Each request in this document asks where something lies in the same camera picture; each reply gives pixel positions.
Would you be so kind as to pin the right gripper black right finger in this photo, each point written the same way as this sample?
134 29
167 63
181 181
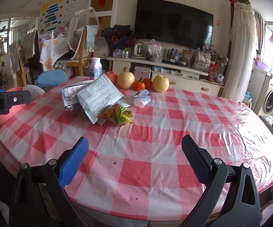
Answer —
199 160

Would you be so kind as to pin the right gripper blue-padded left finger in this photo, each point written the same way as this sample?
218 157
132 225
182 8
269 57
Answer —
71 160

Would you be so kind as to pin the pink plastic bin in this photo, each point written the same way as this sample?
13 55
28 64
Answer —
15 108

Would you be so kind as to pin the silver foil wrapper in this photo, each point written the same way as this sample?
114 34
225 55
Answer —
69 93

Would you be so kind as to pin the yellow green snack bag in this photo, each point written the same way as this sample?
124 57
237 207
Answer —
118 114

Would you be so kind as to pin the white blue milk carton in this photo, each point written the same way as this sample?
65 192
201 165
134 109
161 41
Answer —
96 97

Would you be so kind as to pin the small white yogurt bottle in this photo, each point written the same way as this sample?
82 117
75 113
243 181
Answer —
142 98

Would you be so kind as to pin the white floor cushion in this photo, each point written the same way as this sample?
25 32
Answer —
35 91

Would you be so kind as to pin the dark wooden dining chair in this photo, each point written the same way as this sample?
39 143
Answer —
35 67

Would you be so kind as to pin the blue stool cushion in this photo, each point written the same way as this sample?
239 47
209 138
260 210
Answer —
51 79

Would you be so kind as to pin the pink checkered tablecloth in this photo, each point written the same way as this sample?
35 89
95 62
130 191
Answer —
139 170

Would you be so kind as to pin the white tv cabinet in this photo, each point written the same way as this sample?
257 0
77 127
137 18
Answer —
183 78

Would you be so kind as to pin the right yellow pear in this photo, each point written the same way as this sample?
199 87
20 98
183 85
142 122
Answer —
160 84

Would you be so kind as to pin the white washing machine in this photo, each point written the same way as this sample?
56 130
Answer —
267 105

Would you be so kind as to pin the rear tangerine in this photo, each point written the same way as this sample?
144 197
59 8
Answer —
148 83

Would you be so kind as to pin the red apple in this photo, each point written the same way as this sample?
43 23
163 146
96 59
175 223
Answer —
112 76

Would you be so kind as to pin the front tangerine with leaf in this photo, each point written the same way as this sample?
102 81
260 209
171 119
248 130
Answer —
139 85

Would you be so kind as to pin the white medicine bottle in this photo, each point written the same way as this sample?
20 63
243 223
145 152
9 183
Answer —
95 68

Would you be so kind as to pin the large yellow pear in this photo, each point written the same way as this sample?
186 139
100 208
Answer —
126 79

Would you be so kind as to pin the wooden chair with towel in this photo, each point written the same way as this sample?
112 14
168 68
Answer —
81 44

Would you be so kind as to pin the pink storage box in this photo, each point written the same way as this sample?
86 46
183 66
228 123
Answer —
142 72

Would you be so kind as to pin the white lace curtain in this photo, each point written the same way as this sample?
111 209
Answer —
242 37

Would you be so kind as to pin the white electric kettle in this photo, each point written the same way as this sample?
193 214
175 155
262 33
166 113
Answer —
139 51

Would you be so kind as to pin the dark flower bouquet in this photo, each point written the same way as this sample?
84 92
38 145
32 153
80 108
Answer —
117 36

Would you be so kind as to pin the black flat television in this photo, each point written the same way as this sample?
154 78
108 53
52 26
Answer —
173 23

